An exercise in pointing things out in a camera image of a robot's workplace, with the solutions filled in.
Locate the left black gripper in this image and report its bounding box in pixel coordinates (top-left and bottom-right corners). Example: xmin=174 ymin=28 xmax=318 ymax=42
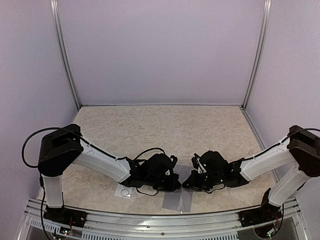
xmin=146 ymin=174 xmax=181 ymax=193

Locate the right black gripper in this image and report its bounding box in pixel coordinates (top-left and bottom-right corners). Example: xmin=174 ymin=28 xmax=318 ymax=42
xmin=182 ymin=170 xmax=223 ymax=192

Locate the grey envelope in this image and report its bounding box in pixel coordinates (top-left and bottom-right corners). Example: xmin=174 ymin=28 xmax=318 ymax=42
xmin=162 ymin=164 xmax=193 ymax=213

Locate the sticker sheet with seals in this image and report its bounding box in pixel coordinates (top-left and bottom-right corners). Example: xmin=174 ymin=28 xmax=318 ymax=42
xmin=114 ymin=184 xmax=133 ymax=199

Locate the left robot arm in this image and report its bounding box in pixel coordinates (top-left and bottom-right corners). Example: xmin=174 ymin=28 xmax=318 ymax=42
xmin=37 ymin=124 xmax=182 ymax=223

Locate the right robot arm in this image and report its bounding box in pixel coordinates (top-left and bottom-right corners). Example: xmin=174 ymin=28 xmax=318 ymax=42
xmin=182 ymin=125 xmax=320 ymax=222

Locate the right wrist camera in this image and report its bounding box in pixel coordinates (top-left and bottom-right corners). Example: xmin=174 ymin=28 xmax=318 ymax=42
xmin=191 ymin=153 xmax=207 ymax=174

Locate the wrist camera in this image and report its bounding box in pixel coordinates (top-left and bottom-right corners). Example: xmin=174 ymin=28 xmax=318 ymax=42
xmin=165 ymin=155 xmax=178 ymax=176
xmin=191 ymin=153 xmax=207 ymax=174

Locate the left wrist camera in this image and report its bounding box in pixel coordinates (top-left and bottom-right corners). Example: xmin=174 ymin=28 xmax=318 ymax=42
xmin=165 ymin=155 xmax=178 ymax=176

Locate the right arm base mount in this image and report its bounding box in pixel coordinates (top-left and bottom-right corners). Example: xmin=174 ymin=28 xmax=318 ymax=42
xmin=238 ymin=188 xmax=283 ymax=227

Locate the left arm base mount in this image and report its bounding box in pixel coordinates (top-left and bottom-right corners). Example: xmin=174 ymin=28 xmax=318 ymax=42
xmin=43 ymin=206 xmax=88 ymax=228

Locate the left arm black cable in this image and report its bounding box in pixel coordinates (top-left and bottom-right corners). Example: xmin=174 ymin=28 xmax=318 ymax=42
xmin=21 ymin=127 xmax=167 ymax=197

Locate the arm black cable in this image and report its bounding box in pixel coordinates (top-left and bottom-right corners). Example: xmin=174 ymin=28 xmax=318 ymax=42
xmin=21 ymin=127 xmax=167 ymax=197
xmin=284 ymin=127 xmax=320 ymax=141

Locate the front aluminium rail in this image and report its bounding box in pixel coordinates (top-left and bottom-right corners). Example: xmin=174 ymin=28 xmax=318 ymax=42
xmin=17 ymin=199 xmax=308 ymax=240

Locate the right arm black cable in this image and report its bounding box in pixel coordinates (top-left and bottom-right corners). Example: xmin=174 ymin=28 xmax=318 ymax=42
xmin=284 ymin=127 xmax=320 ymax=141

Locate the right aluminium frame post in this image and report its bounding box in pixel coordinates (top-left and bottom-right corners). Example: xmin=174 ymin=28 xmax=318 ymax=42
xmin=241 ymin=0 xmax=272 ymax=112

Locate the aluminium frame post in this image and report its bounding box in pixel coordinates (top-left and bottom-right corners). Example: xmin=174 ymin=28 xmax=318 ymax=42
xmin=241 ymin=0 xmax=272 ymax=112
xmin=50 ymin=0 xmax=82 ymax=111

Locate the left aluminium frame post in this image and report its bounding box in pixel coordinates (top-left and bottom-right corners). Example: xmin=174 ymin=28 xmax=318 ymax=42
xmin=50 ymin=0 xmax=82 ymax=111

